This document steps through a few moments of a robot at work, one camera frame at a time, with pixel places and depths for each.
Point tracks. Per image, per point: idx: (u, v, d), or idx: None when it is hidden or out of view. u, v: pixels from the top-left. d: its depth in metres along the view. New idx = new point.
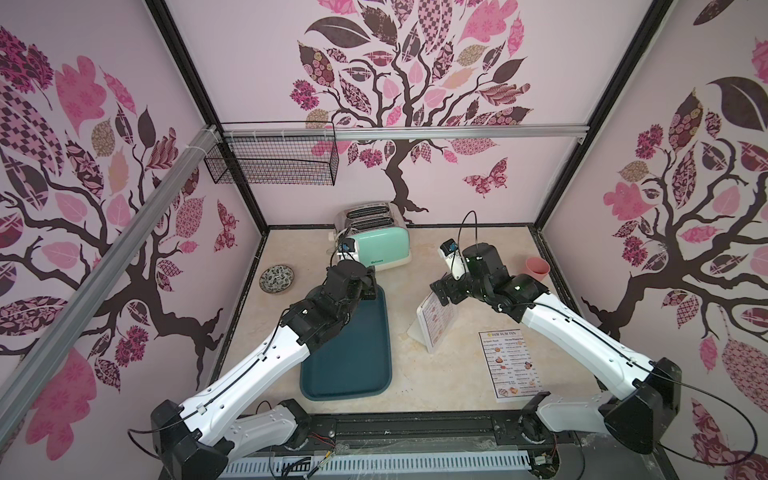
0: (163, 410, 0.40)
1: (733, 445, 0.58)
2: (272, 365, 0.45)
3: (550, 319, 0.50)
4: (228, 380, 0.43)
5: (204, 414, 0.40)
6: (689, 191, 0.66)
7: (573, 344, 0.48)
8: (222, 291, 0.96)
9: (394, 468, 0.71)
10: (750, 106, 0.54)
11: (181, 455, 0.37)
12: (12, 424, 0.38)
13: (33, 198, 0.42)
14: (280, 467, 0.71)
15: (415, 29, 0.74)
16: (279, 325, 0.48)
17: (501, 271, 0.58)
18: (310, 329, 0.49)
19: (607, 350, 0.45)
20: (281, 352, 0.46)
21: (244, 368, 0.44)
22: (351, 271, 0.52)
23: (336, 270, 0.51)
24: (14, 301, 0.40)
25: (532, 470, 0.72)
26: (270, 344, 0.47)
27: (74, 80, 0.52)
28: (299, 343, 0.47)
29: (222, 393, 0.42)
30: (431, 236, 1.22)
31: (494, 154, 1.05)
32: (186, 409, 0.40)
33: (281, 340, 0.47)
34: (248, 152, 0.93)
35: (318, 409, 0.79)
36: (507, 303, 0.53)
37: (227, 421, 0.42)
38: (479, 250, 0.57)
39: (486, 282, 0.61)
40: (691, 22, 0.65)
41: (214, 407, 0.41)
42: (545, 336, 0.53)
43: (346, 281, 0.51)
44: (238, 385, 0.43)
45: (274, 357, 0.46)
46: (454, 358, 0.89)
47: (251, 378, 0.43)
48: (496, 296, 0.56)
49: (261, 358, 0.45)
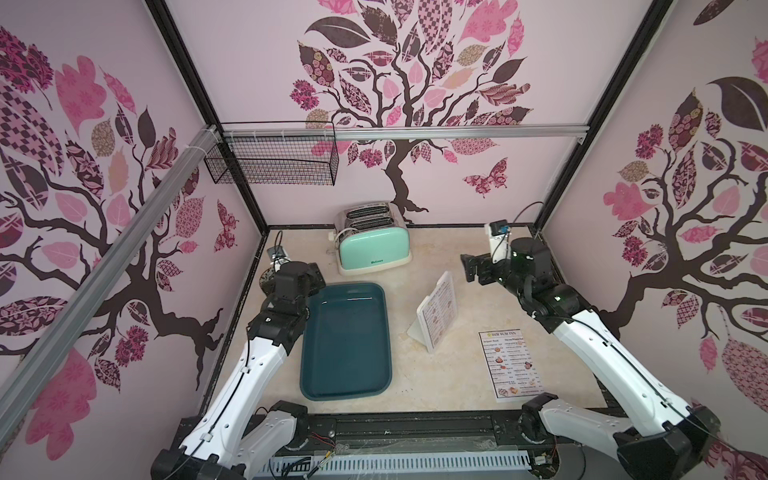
0: (165, 458, 0.38)
1: (735, 446, 0.58)
2: (257, 372, 0.47)
3: (586, 340, 0.47)
4: (222, 403, 0.44)
5: (213, 440, 0.40)
6: (690, 191, 0.65)
7: (607, 373, 0.45)
8: (222, 291, 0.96)
9: (394, 469, 0.71)
10: (750, 107, 0.54)
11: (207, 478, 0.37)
12: (12, 424, 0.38)
13: (33, 198, 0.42)
14: (281, 467, 0.71)
15: (415, 29, 0.74)
16: (250, 339, 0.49)
17: (545, 275, 0.53)
18: (279, 332, 0.52)
19: (643, 385, 0.42)
20: (263, 359, 0.49)
21: (234, 385, 0.45)
22: (296, 269, 0.58)
23: (282, 273, 0.56)
24: (14, 301, 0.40)
25: (531, 470, 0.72)
26: (248, 357, 0.49)
27: (74, 81, 0.52)
28: (274, 346, 0.50)
29: (223, 414, 0.42)
30: (431, 236, 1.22)
31: (494, 154, 1.05)
32: (189, 446, 0.40)
33: (257, 351, 0.49)
34: (249, 151, 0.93)
35: (318, 409, 0.79)
36: (543, 311, 0.51)
37: (235, 441, 0.42)
38: (535, 247, 0.53)
39: (528, 284, 0.56)
40: (691, 22, 0.65)
41: (220, 426, 0.41)
42: (582, 357, 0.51)
43: (294, 278, 0.55)
44: (234, 401, 0.44)
45: (257, 366, 0.48)
46: (454, 358, 0.89)
47: (244, 391, 0.45)
48: (532, 302, 0.53)
49: (246, 371, 0.47)
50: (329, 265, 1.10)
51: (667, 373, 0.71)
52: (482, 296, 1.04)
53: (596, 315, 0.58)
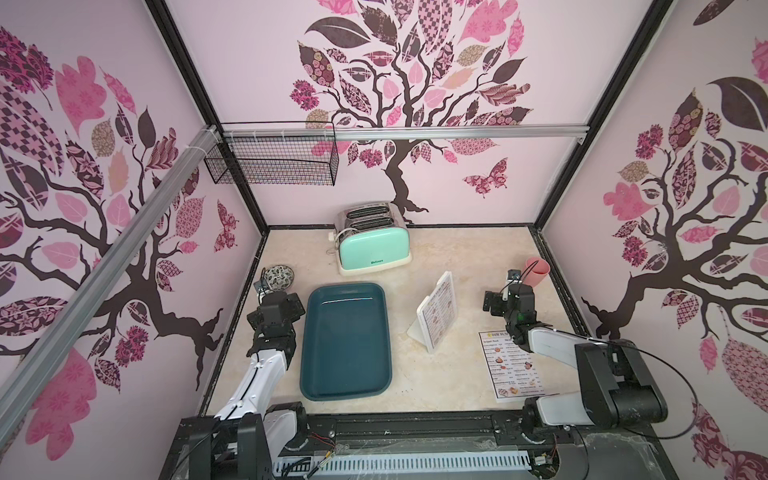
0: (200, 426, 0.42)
1: (733, 446, 0.58)
2: (267, 367, 0.55)
3: (540, 331, 0.65)
4: (244, 388, 0.50)
5: (244, 405, 0.46)
6: (690, 191, 0.65)
7: (553, 344, 0.61)
8: (222, 291, 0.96)
9: (394, 469, 0.71)
10: (750, 107, 0.54)
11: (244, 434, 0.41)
12: (12, 424, 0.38)
13: (33, 198, 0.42)
14: (280, 467, 0.71)
15: (415, 29, 0.74)
16: (255, 354, 0.60)
17: (529, 311, 0.72)
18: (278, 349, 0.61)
19: (569, 337, 0.57)
20: (270, 359, 0.57)
21: (250, 378, 0.52)
22: (274, 299, 0.67)
23: (265, 304, 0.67)
24: (14, 301, 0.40)
25: (532, 470, 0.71)
26: (256, 360, 0.57)
27: (74, 81, 0.52)
28: (274, 353, 0.59)
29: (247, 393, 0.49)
30: (431, 236, 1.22)
31: (494, 154, 1.05)
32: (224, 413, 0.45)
33: (262, 356, 0.59)
34: (249, 152, 0.96)
35: (318, 409, 0.79)
36: (519, 338, 0.70)
37: (258, 410, 0.47)
38: (520, 289, 0.73)
39: (512, 315, 0.77)
40: (691, 22, 0.65)
41: (247, 399, 0.47)
42: (545, 351, 0.64)
43: (277, 306, 0.65)
44: (252, 386, 0.50)
45: (266, 363, 0.56)
46: (454, 358, 0.89)
47: (259, 378, 0.52)
48: (514, 330, 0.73)
49: (258, 368, 0.55)
50: (329, 265, 1.10)
51: (666, 373, 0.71)
52: (482, 297, 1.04)
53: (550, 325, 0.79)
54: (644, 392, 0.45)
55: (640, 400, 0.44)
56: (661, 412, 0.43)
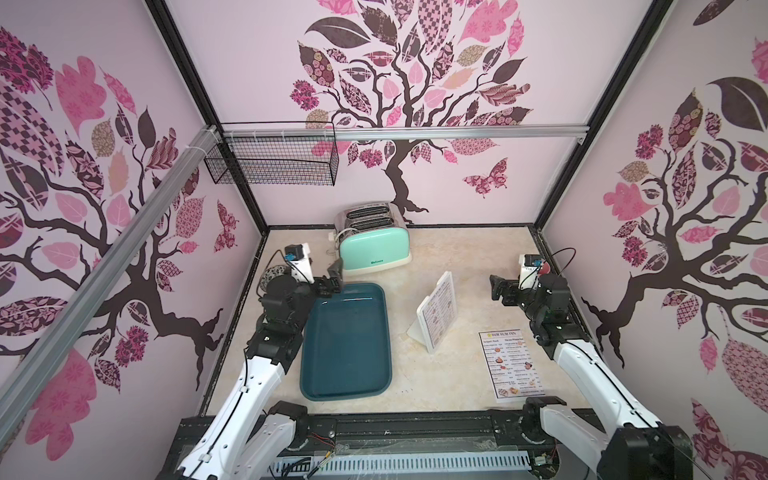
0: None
1: (733, 445, 0.58)
2: (255, 392, 0.48)
3: (574, 357, 0.55)
4: (219, 425, 0.44)
5: (212, 461, 0.40)
6: (689, 191, 0.66)
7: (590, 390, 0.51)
8: (222, 291, 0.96)
9: (394, 469, 0.71)
10: (750, 107, 0.54)
11: None
12: (12, 424, 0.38)
13: (33, 198, 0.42)
14: (280, 467, 0.71)
15: (415, 29, 0.74)
16: (249, 358, 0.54)
17: (560, 310, 0.62)
18: (278, 351, 0.53)
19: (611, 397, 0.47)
20: (262, 378, 0.49)
21: (234, 403, 0.46)
22: (282, 292, 0.54)
23: (270, 296, 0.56)
24: (15, 301, 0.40)
25: (532, 470, 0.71)
26: (248, 375, 0.49)
27: (74, 80, 0.52)
28: (273, 365, 0.51)
29: (221, 435, 0.43)
30: (431, 236, 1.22)
31: (494, 154, 1.05)
32: (188, 466, 0.40)
33: (255, 370, 0.50)
34: (249, 152, 0.96)
35: (318, 409, 0.79)
36: (545, 338, 0.61)
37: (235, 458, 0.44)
38: (555, 283, 0.62)
39: (540, 312, 0.67)
40: (691, 22, 0.65)
41: (218, 448, 0.42)
42: (573, 379, 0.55)
43: (283, 300, 0.52)
44: (230, 422, 0.44)
45: (256, 385, 0.48)
46: (454, 358, 0.89)
47: (243, 410, 0.46)
48: (539, 328, 0.63)
49: (244, 390, 0.48)
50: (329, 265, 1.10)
51: (666, 373, 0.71)
52: (482, 296, 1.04)
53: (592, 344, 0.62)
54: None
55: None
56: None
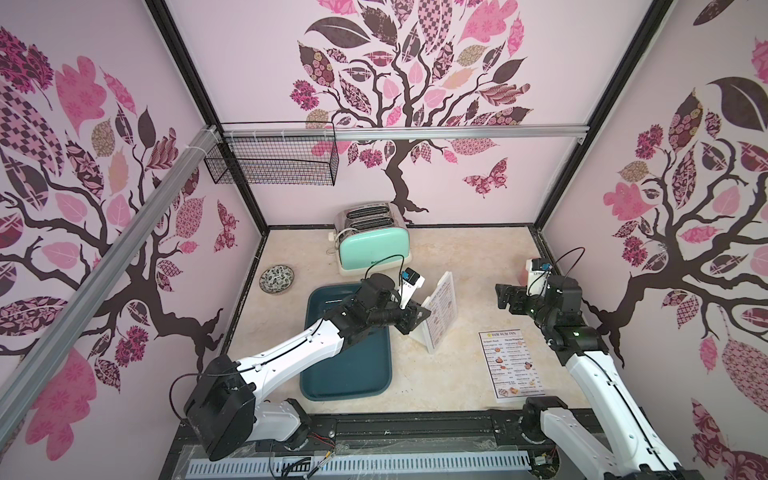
0: (221, 364, 0.44)
1: (733, 445, 0.58)
2: (315, 347, 0.51)
3: (591, 374, 0.50)
4: (278, 352, 0.48)
5: (258, 372, 0.44)
6: (690, 191, 0.65)
7: (606, 420, 0.47)
8: (222, 291, 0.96)
9: (394, 469, 0.71)
10: (750, 107, 0.54)
11: (233, 404, 0.40)
12: (12, 425, 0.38)
13: (33, 198, 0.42)
14: (280, 467, 0.71)
15: (415, 29, 0.74)
16: (324, 318, 0.57)
17: (571, 313, 0.58)
18: (347, 329, 0.56)
19: (630, 432, 0.43)
20: (324, 338, 0.53)
21: (296, 345, 0.50)
22: (382, 284, 0.60)
23: (369, 283, 0.59)
24: (14, 301, 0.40)
25: (532, 470, 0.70)
26: (315, 330, 0.54)
27: (74, 80, 0.52)
28: (338, 336, 0.54)
29: (274, 360, 0.47)
30: (430, 236, 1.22)
31: (494, 154, 1.05)
32: (242, 364, 0.45)
33: (323, 329, 0.55)
34: (249, 152, 0.96)
35: (317, 409, 0.79)
36: (559, 343, 0.55)
37: (276, 381, 0.47)
38: (564, 283, 0.58)
39: (551, 315, 0.62)
40: (691, 22, 0.65)
41: (267, 368, 0.45)
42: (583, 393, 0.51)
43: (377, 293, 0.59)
44: (285, 355, 0.48)
45: (318, 342, 0.52)
46: (454, 358, 0.89)
47: (298, 354, 0.49)
48: (552, 332, 0.58)
49: (308, 340, 0.52)
50: (329, 265, 1.10)
51: (666, 373, 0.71)
52: (481, 296, 1.00)
53: (610, 360, 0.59)
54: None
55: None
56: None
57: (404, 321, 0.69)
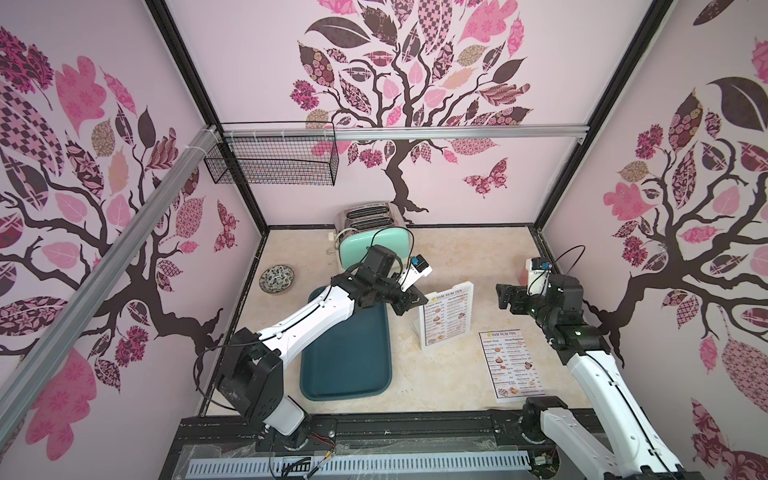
0: (243, 335, 0.45)
1: (733, 446, 0.58)
2: (329, 311, 0.53)
3: (593, 374, 0.50)
4: (295, 318, 0.50)
5: (281, 340, 0.46)
6: (689, 191, 0.66)
7: (607, 420, 0.47)
8: (222, 291, 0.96)
9: (395, 469, 0.71)
10: (750, 107, 0.54)
11: (262, 370, 0.42)
12: (12, 425, 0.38)
13: (33, 198, 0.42)
14: (280, 467, 0.71)
15: (415, 29, 0.74)
16: (333, 285, 0.58)
17: (574, 312, 0.57)
18: (355, 290, 0.58)
19: (631, 432, 0.43)
20: (336, 302, 0.55)
21: (311, 311, 0.52)
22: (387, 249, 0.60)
23: (374, 249, 0.64)
24: (14, 301, 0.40)
25: (532, 470, 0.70)
26: (325, 296, 0.55)
27: (74, 80, 0.52)
28: (349, 298, 0.56)
29: (294, 327, 0.49)
30: (430, 236, 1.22)
31: (494, 154, 1.05)
32: (264, 335, 0.46)
33: (334, 294, 0.56)
34: (249, 152, 0.96)
35: (317, 409, 0.79)
36: (560, 342, 0.55)
37: (299, 346, 0.49)
38: (566, 282, 0.57)
39: (552, 313, 0.62)
40: (691, 22, 0.65)
41: (288, 335, 0.47)
42: (584, 392, 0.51)
43: (384, 256, 0.63)
44: (303, 321, 0.50)
45: (331, 305, 0.54)
46: (454, 358, 0.89)
47: (314, 318, 0.51)
48: (553, 331, 0.57)
49: (321, 304, 0.54)
50: (329, 265, 1.10)
51: (666, 373, 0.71)
52: (481, 296, 1.00)
53: (612, 360, 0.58)
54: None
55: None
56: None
57: (400, 300, 0.71)
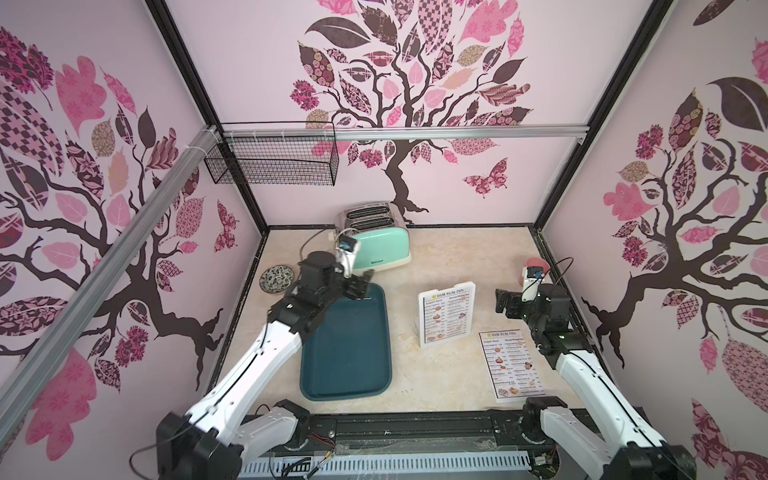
0: (171, 421, 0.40)
1: (733, 446, 0.58)
2: (270, 356, 0.48)
3: (577, 369, 0.54)
4: (230, 380, 0.44)
5: (216, 413, 0.41)
6: (689, 192, 0.66)
7: (593, 406, 0.50)
8: (222, 291, 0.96)
9: (394, 469, 0.71)
10: (750, 107, 0.54)
11: (201, 453, 0.37)
12: (12, 425, 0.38)
13: (33, 198, 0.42)
14: (281, 467, 0.71)
15: (415, 29, 0.74)
16: (269, 322, 0.52)
17: (562, 318, 0.62)
18: (298, 320, 0.52)
19: (616, 414, 0.46)
20: (277, 343, 0.49)
21: (248, 365, 0.46)
22: (324, 260, 0.57)
23: (308, 263, 0.55)
24: (15, 301, 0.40)
25: (531, 470, 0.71)
26: (264, 340, 0.49)
27: (74, 81, 0.52)
28: (291, 333, 0.50)
29: (230, 390, 0.43)
30: (430, 236, 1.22)
31: (494, 154, 1.05)
32: (194, 415, 0.41)
33: (272, 334, 0.50)
34: (249, 152, 0.96)
35: (318, 409, 0.79)
36: (546, 347, 0.60)
37: (241, 413, 0.44)
38: (554, 290, 0.63)
39: (539, 320, 0.67)
40: (691, 22, 0.65)
41: (224, 403, 0.42)
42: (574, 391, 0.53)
43: (320, 270, 0.55)
44: (243, 378, 0.45)
45: (271, 349, 0.48)
46: (454, 358, 0.89)
47: (254, 372, 0.45)
48: (541, 337, 0.62)
49: (259, 352, 0.48)
50: None
51: (666, 373, 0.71)
52: (482, 297, 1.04)
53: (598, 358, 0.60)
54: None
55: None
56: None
57: (352, 284, 0.68)
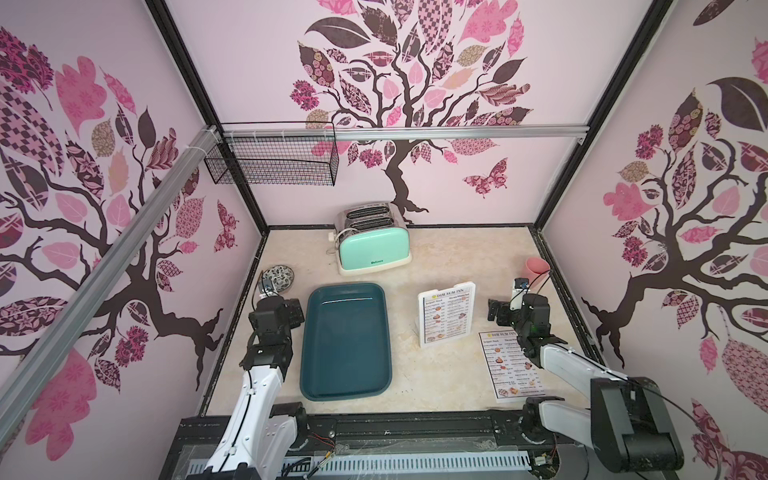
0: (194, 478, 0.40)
1: (733, 446, 0.58)
2: (264, 391, 0.52)
3: (555, 352, 0.61)
4: (236, 425, 0.46)
5: (238, 452, 0.43)
6: (689, 192, 0.66)
7: (567, 368, 0.57)
8: (222, 291, 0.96)
9: (394, 469, 0.71)
10: (750, 107, 0.54)
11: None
12: (12, 424, 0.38)
13: (33, 198, 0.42)
14: (280, 467, 0.71)
15: (415, 29, 0.74)
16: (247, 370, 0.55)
17: (545, 324, 0.69)
18: (275, 359, 0.58)
19: (588, 366, 0.53)
20: (265, 379, 0.54)
21: (245, 406, 0.49)
22: (274, 302, 0.64)
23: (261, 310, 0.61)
24: (14, 301, 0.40)
25: (532, 470, 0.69)
26: (250, 381, 0.53)
27: (74, 81, 0.52)
28: (270, 367, 0.56)
29: (240, 431, 0.46)
30: (430, 236, 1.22)
31: (494, 154, 1.05)
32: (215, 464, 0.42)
33: (257, 374, 0.55)
34: (249, 152, 0.96)
35: (318, 409, 0.79)
36: (529, 351, 0.68)
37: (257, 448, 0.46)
38: (536, 299, 0.70)
39: (524, 327, 0.75)
40: (691, 22, 0.65)
41: (241, 441, 0.44)
42: (559, 375, 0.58)
43: (273, 311, 0.61)
44: (247, 419, 0.47)
45: (263, 386, 0.53)
46: (454, 358, 0.89)
47: (255, 408, 0.49)
48: (525, 342, 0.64)
49: (252, 393, 0.51)
50: (329, 265, 1.10)
51: (666, 373, 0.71)
52: (482, 297, 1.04)
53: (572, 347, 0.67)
54: (663, 442, 0.42)
55: (652, 443, 0.42)
56: (677, 460, 0.41)
57: None
